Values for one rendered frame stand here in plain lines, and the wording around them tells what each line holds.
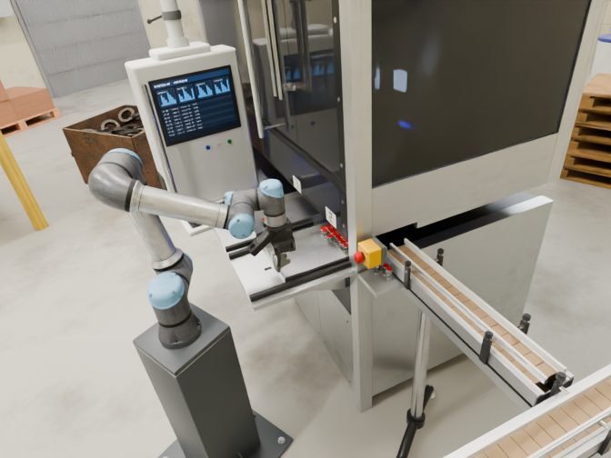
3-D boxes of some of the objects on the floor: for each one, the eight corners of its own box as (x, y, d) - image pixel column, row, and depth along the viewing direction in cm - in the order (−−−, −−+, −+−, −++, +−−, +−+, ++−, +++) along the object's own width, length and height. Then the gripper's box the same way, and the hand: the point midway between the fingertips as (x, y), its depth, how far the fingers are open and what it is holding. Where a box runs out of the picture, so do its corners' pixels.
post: (365, 398, 207) (357, -169, 93) (372, 407, 202) (371, -177, 89) (355, 403, 205) (331, -169, 92) (360, 413, 200) (345, -177, 87)
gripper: (294, 224, 141) (298, 273, 152) (285, 213, 148) (289, 261, 159) (270, 231, 138) (277, 280, 149) (262, 219, 145) (268, 267, 156)
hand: (276, 270), depth 153 cm, fingers closed
